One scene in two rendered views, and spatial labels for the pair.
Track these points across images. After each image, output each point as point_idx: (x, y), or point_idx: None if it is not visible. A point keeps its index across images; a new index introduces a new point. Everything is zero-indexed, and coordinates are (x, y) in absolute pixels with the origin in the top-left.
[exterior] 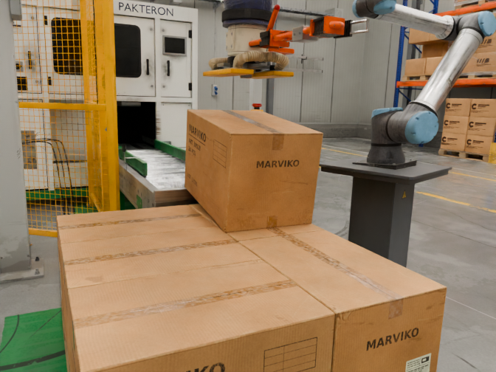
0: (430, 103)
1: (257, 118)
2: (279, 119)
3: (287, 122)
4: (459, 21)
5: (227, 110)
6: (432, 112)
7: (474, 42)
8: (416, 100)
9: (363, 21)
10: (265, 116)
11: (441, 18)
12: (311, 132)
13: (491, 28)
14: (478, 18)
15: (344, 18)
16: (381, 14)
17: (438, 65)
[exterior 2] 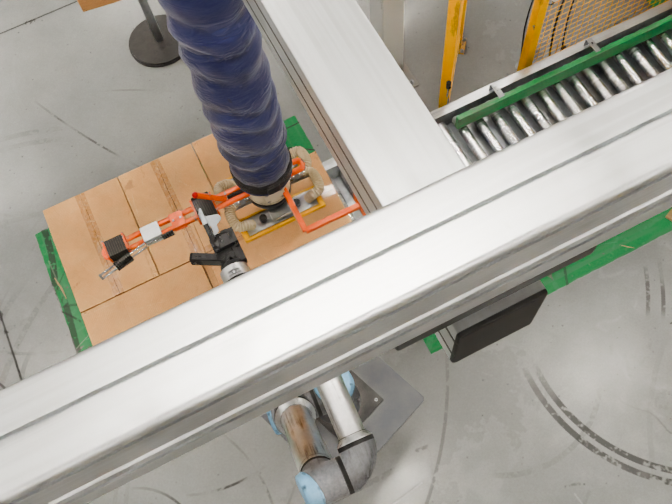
0: (281, 419)
1: (286, 227)
2: (287, 251)
3: (270, 260)
4: (335, 458)
5: (333, 191)
6: (269, 419)
7: (298, 471)
8: (295, 405)
9: (102, 272)
10: (302, 235)
11: (336, 426)
12: (221, 282)
13: (304, 499)
14: (300, 472)
15: (107, 257)
16: None
17: (306, 428)
